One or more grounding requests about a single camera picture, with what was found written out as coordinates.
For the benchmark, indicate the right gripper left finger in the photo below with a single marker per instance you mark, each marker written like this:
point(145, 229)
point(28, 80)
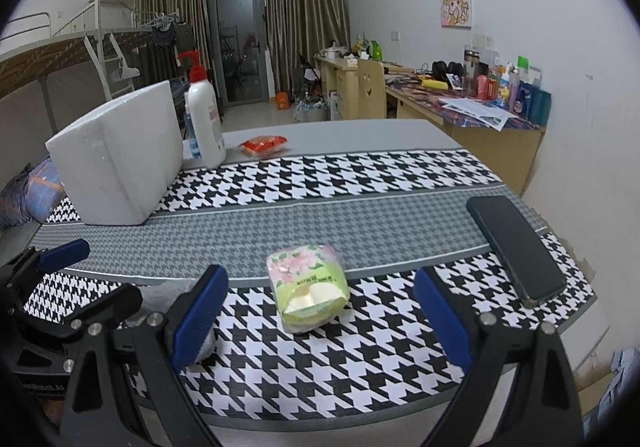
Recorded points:
point(192, 316)

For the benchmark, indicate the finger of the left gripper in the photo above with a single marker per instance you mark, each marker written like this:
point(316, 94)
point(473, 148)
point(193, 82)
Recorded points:
point(63, 256)

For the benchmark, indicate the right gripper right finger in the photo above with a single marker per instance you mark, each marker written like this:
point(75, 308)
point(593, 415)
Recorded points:
point(451, 317)

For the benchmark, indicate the blue plaid quilt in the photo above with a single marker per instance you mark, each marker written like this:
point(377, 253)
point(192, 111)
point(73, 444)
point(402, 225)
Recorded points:
point(31, 195)

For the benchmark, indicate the black smartphone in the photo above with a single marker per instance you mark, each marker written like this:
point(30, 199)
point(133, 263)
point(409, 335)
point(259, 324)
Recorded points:
point(534, 274)

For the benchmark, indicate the green floral tissue pack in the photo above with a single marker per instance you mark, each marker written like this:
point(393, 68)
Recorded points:
point(309, 286)

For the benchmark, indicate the white styrofoam box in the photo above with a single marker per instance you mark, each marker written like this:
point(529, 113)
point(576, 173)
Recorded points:
point(116, 162)

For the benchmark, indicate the houndstooth table mat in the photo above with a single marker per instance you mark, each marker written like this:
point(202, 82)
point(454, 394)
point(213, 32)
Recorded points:
point(386, 214)

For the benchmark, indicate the blue liquid clear bottle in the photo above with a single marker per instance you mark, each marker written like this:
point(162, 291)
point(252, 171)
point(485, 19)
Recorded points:
point(190, 133)

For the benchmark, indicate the red snack packet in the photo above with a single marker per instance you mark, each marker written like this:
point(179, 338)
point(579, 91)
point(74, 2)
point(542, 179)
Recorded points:
point(263, 146)

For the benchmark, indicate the white lotion pump bottle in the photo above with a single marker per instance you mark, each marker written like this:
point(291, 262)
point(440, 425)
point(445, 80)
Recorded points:
point(203, 108)

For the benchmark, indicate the wooden desk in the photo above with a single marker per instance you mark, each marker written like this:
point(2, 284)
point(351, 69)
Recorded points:
point(510, 153)

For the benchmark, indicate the orange bucket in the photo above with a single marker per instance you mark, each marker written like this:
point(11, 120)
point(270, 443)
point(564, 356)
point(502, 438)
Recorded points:
point(283, 101)

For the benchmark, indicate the metal bunk bed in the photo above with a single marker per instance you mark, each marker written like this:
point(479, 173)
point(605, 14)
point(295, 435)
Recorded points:
point(82, 39)

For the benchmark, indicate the white papers on desk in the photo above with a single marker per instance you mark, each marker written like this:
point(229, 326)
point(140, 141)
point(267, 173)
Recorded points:
point(491, 116)

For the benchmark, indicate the wooden smiley chair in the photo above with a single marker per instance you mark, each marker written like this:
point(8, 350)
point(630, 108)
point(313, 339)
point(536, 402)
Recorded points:
point(371, 90)

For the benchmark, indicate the blue canister on desk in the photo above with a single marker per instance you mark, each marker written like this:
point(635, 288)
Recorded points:
point(540, 107)

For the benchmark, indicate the left brown curtain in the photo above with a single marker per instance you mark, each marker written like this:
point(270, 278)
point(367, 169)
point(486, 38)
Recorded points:
point(172, 12)

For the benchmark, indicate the brown curtain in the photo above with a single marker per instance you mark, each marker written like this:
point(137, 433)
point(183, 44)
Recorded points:
point(172, 12)
point(297, 28)

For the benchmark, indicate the right brown curtain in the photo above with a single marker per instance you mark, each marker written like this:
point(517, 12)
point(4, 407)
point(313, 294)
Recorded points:
point(297, 28)

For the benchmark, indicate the glass balcony door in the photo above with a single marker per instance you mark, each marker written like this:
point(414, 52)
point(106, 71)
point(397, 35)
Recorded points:
point(238, 29)

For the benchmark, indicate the anime girl wall picture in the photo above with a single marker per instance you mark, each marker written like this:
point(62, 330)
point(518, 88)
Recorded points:
point(456, 13)

